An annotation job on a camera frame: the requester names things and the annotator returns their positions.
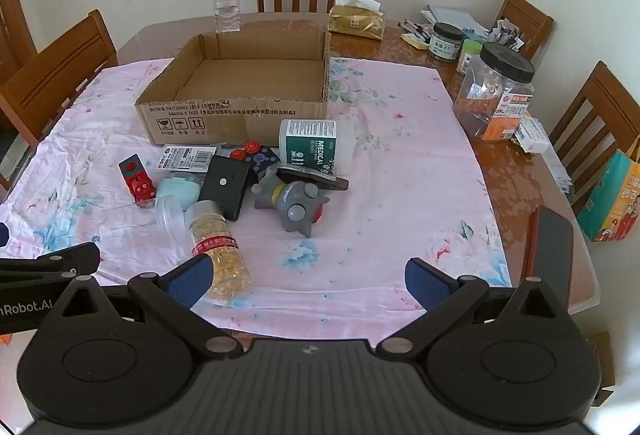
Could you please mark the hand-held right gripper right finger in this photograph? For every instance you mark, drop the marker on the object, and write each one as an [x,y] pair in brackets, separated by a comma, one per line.
[425,282]

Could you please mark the yellow capsule bottle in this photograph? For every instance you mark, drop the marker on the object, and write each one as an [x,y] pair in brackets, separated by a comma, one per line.
[222,255]

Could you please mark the black power bank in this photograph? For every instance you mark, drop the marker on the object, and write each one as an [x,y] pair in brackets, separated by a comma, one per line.
[227,185]

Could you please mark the smartphone in red case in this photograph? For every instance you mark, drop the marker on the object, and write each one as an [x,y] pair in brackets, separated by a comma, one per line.
[552,255]

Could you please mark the stack of papers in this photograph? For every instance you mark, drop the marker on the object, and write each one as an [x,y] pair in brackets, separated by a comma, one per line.
[452,17]

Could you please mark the grey toy figure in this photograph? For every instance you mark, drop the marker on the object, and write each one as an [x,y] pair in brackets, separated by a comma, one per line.
[292,202]

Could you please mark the clear plastic cup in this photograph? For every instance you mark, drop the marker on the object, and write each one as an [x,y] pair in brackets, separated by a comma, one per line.
[170,220]

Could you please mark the large clear jar black lid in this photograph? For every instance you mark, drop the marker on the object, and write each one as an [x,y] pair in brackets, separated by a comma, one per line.
[492,90]

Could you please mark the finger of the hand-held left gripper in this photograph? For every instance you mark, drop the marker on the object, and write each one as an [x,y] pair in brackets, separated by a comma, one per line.
[60,260]

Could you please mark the clear pen refill box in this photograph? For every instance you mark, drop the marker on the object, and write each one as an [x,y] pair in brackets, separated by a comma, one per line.
[187,157]

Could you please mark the bunch of black pens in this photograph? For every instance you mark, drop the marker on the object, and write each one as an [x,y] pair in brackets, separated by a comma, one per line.
[414,29]

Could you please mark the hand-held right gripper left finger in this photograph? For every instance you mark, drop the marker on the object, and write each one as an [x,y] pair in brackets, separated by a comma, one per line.
[187,282]

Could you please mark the cardboard box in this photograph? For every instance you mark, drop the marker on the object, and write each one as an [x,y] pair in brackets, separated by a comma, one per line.
[240,120]

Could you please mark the pen holder with stationery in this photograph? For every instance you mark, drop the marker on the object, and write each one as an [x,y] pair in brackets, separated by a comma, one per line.
[507,35]

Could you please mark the colourful paper bag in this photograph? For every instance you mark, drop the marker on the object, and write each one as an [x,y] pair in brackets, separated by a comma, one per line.
[612,200]

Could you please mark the small dark jar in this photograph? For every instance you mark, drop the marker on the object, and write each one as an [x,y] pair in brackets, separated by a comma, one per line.
[445,42]

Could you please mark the light blue round case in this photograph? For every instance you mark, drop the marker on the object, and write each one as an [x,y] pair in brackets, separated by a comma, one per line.
[177,189]

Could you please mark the pink floral tablecloth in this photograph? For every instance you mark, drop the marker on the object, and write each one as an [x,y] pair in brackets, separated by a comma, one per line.
[400,195]

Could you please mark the black toy train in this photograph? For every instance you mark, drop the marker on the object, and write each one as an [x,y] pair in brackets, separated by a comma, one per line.
[262,160]

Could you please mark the yellow sticky notes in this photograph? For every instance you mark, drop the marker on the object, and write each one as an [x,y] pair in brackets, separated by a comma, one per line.
[414,42]

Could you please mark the clear tape dispenser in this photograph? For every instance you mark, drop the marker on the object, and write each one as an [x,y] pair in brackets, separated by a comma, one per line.
[330,181]

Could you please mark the small white box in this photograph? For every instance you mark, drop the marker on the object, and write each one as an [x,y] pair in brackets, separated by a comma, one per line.
[531,135]

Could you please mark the white container with green label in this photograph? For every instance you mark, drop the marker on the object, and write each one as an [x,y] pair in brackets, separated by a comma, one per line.
[312,147]

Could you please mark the brown wooden door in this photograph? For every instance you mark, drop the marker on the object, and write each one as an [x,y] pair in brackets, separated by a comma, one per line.
[15,5]

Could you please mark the red toy train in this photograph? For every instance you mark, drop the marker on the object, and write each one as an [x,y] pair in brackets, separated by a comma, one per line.
[139,185]

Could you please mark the small green jar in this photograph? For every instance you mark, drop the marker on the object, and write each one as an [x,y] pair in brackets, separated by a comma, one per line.
[469,55]

